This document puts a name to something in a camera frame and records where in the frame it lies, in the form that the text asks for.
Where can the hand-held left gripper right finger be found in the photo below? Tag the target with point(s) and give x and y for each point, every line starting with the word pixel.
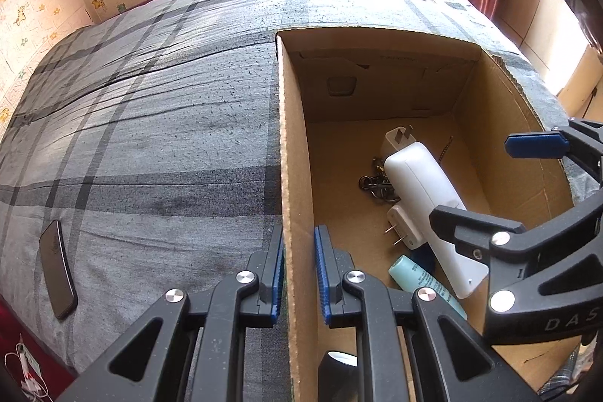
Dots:
pixel 322 279

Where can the teal plastic bottle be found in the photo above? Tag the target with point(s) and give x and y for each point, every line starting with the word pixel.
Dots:
pixel 410 272

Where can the white charger plug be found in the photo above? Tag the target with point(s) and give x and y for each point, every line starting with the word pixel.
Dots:
pixel 395 143
pixel 410 225

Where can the key bunch with blue fob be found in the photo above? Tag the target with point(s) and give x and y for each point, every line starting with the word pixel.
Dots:
pixel 372 184

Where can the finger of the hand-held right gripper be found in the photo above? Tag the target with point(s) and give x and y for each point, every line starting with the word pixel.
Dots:
pixel 471 227
pixel 537 146

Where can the black round container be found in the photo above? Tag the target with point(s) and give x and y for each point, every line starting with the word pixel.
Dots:
pixel 334 378

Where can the beige wardrobe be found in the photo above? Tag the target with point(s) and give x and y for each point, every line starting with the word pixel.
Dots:
pixel 527 6

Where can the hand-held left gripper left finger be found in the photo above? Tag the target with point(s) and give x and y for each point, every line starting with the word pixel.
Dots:
pixel 278 279

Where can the white remote control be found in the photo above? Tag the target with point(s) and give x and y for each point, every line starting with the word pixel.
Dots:
pixel 419 180

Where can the grey plaid blanket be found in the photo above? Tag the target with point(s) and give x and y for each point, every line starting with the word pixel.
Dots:
pixel 141 124

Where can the cardboard box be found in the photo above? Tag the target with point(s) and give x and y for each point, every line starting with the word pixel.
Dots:
pixel 471 100

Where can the black smartphone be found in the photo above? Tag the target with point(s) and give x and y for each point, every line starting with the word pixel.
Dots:
pixel 56 265

